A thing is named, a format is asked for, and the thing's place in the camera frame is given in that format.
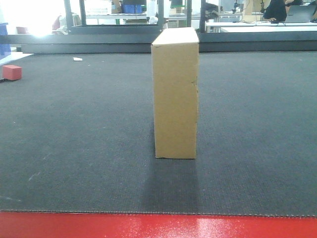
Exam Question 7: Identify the red conveyor front edge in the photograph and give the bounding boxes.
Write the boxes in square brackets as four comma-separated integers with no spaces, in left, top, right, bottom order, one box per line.
[0,212,317,238]

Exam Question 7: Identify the grey laptop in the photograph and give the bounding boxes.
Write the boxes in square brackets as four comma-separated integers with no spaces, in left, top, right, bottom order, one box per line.
[285,5,317,23]

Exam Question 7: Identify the tall brown cardboard box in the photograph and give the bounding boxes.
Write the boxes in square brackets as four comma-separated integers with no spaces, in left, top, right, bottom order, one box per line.
[151,27,199,159]

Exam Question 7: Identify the white work table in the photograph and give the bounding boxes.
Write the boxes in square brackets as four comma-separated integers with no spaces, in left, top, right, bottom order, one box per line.
[206,21,317,33]

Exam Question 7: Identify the person in black shirt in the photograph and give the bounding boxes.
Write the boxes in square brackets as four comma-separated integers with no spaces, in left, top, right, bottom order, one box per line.
[262,0,303,22]

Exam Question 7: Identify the black conveyor belt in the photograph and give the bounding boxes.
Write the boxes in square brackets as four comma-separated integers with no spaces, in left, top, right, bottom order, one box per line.
[0,52,317,216]

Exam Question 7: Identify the small red cube box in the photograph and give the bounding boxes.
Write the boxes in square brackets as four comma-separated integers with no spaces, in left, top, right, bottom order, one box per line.
[2,64,22,81]

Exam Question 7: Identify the blue storage crate background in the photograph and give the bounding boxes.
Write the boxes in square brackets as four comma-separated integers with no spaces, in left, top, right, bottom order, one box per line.
[122,4,143,14]

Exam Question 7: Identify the black metal conveyor frame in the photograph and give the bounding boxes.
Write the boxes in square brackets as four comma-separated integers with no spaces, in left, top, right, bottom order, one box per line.
[0,0,317,54]

